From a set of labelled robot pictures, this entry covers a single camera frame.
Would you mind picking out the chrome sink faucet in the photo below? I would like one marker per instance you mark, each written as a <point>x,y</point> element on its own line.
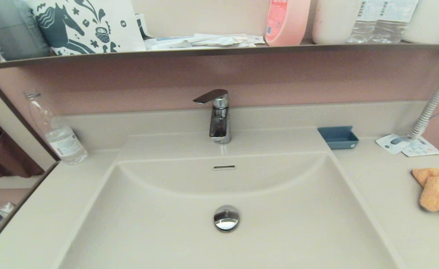
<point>219,127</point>

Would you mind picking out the beige sink basin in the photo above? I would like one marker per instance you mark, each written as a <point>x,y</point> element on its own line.
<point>148,224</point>

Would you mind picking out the chrome drain stopper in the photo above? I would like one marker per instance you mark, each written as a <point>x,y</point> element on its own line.
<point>226,218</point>

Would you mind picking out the pile of white sachets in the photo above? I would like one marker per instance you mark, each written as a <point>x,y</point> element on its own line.
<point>204,40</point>

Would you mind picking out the blue soap dish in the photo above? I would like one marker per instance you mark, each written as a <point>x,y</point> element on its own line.
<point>339,140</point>

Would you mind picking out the pink lotion bottle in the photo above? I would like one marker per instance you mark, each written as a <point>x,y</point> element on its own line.
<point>290,22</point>

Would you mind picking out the white bag with horse print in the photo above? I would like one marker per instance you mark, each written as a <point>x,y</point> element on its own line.
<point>121,37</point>

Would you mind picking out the clear bottle without cap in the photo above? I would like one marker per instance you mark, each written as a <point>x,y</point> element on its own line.
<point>63,144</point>

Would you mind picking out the white ceramic container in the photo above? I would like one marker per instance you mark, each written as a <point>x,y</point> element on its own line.
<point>331,22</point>

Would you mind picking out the white card with grey print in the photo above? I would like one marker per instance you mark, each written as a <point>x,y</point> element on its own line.
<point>387,144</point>

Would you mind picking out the clear labelled water bottle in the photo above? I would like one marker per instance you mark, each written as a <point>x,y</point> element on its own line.
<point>361,26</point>
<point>395,26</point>

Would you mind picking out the white paper leaflet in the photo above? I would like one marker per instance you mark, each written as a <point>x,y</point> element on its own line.
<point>425,149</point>

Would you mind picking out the brown hanging towel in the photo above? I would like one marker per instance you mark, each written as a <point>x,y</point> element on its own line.
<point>3,157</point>

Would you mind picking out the grey container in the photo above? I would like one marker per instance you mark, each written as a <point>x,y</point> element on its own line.
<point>14,33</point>

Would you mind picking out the white ribbed mug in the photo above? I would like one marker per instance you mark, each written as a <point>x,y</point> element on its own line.
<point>432,22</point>

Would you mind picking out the brown wall shelf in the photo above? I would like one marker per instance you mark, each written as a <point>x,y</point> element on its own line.
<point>204,52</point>

